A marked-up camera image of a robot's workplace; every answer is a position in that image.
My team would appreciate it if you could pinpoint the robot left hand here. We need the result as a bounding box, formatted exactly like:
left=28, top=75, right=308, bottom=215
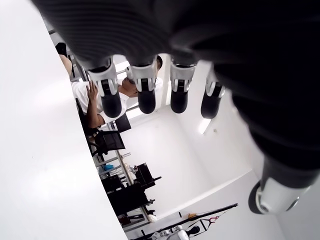
left=29, top=0, right=320, bottom=216

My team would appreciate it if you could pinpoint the dark-haired person head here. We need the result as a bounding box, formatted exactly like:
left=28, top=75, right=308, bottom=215
left=154, top=55, right=164, bottom=86

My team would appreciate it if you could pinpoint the ceiling light strip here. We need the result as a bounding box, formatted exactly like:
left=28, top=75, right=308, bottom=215
left=198, top=117, right=214, bottom=136

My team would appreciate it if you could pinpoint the black monitor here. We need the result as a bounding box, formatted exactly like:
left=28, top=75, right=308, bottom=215
left=114, top=114, right=132, bottom=133

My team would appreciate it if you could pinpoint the black chair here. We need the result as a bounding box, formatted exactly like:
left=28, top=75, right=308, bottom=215
left=87, top=129, right=126, bottom=158

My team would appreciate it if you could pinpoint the seated person white shirt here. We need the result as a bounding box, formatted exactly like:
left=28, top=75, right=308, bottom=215
left=55, top=42, right=139, bottom=130

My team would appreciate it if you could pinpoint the black boom stand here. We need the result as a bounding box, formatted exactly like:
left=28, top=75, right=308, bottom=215
left=178, top=203, right=239, bottom=233

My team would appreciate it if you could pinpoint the black equipment cart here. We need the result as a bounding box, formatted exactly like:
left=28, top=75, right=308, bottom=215
left=101, top=162, right=163, bottom=221

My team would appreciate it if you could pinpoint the white humanoid robot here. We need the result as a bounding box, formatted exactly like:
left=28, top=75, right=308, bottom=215
left=149, top=224, right=201, bottom=240

